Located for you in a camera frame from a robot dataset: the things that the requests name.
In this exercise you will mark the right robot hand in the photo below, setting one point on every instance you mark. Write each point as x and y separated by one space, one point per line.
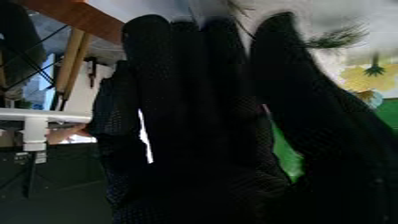
200 133

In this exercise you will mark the light blue flower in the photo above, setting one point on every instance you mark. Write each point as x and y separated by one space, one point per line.
375 100

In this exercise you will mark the yellow flower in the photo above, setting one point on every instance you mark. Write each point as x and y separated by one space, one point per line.
366 80

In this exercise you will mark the green sprig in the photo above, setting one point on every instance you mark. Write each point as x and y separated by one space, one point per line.
337 38

